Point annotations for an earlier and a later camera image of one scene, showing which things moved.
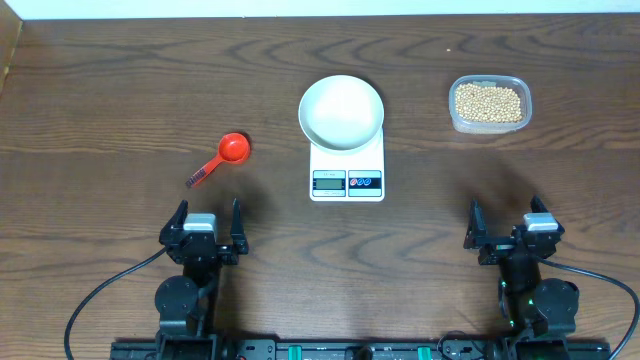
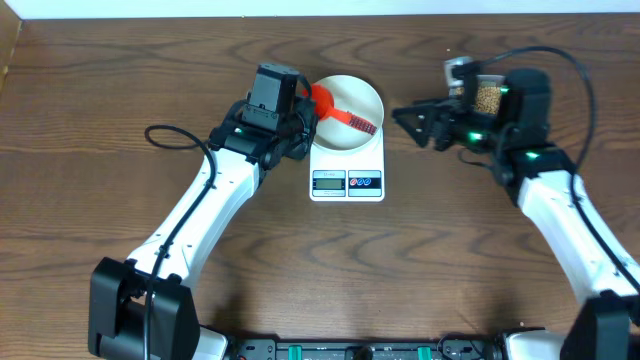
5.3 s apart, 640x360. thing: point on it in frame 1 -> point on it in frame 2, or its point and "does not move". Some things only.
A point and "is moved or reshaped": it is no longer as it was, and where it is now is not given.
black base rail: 361,349 does not move
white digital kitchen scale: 353,176 does not move
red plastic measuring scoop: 233,147 is moved or reshaped
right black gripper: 476,238 -> 426,112
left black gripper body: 219,254 -> 295,132
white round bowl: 341,112 does not move
